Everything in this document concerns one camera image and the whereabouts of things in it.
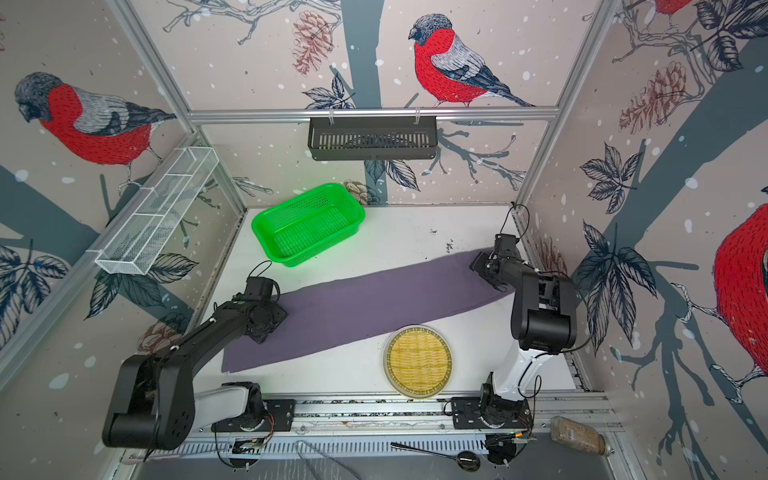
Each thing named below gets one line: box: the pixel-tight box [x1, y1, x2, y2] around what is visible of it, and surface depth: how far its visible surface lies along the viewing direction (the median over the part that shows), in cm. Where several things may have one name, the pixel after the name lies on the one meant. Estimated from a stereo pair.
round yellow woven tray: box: [383, 324, 453, 399], surface depth 83 cm
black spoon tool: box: [390, 442, 481, 472], surface depth 68 cm
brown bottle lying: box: [550, 416, 615, 457], surface depth 68 cm
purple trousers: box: [221, 255, 515, 373], surface depth 95 cm
